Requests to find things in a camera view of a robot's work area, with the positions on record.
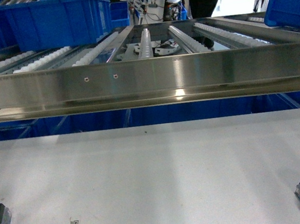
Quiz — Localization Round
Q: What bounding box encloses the stainless steel roller shelf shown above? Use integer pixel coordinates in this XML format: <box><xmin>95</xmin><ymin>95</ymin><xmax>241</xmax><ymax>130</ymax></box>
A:
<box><xmin>0</xmin><ymin>13</ymin><xmax>300</xmax><ymax>122</ymax></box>

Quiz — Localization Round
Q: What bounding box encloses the small blue bin background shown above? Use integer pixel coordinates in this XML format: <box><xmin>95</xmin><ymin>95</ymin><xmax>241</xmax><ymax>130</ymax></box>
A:
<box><xmin>110</xmin><ymin>1</ymin><xmax>130</xmax><ymax>28</ymax></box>

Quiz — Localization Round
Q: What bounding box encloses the large blue bin upper-left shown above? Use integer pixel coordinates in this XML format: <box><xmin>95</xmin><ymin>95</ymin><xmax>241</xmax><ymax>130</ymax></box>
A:
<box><xmin>0</xmin><ymin>0</ymin><xmax>112</xmax><ymax>51</ymax></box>

